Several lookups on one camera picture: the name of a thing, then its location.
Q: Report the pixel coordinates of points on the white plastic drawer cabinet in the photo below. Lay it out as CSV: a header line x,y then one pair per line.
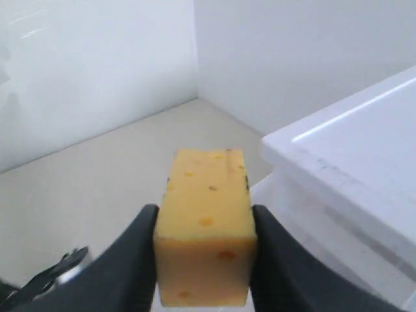
x,y
343,184

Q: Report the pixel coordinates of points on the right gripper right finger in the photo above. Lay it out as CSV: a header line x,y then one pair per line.
x,y
286,277

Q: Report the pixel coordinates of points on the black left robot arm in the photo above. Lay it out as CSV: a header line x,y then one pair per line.
x,y
70,265

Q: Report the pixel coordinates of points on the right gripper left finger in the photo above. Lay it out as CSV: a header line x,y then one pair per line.
x,y
123,278

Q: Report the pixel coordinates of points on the yellow cheese wedge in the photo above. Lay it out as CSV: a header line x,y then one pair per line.
x,y
204,239

